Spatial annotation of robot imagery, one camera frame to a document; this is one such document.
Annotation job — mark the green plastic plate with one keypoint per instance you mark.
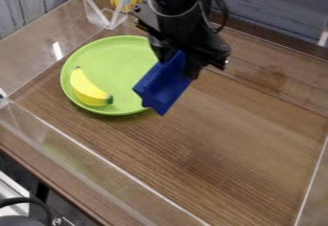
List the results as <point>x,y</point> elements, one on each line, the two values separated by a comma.
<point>114,62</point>

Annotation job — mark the blue cross-shaped block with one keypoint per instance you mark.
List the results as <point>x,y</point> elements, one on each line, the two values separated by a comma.
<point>163,84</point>

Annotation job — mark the yellow toy banana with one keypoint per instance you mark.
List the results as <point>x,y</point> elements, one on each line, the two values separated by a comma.
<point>87,91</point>

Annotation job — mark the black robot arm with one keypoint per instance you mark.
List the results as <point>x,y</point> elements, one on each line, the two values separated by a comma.
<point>216,10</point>

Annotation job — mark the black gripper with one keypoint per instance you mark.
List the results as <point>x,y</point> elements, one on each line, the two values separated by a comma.
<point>183,31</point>

